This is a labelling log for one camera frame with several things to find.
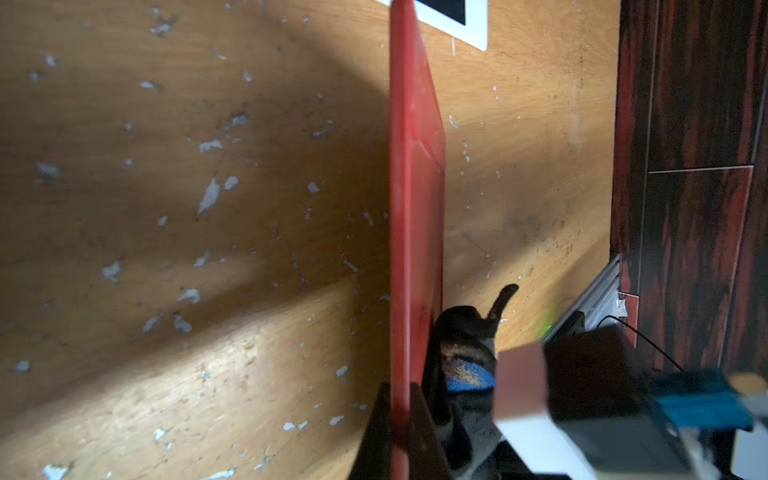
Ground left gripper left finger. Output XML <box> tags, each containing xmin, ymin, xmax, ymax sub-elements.
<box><xmin>348</xmin><ymin>383</ymin><xmax>392</xmax><ymax>480</ymax></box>

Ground aluminium front rail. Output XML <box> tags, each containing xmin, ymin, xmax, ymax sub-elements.
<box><xmin>542</xmin><ymin>255</ymin><xmax>627</xmax><ymax>343</ymax></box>

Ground red drawing tablet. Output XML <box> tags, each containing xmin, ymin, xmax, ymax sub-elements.
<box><xmin>389</xmin><ymin>1</ymin><xmax>446</xmax><ymax>479</ymax></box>

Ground white drawing tablet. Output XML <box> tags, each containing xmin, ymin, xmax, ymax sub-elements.
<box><xmin>374</xmin><ymin>0</ymin><xmax>489</xmax><ymax>52</ymax></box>

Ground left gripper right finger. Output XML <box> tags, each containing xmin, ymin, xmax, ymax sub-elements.
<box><xmin>408</xmin><ymin>383</ymin><xmax>451</xmax><ymax>480</ymax></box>

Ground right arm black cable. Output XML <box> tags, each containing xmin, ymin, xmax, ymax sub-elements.
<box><xmin>596</xmin><ymin>314</ymin><xmax>688</xmax><ymax>373</ymax></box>

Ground grey microfibre cloth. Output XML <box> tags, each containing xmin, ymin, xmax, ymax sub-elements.
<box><xmin>421</xmin><ymin>284</ymin><xmax>519</xmax><ymax>479</ymax></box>

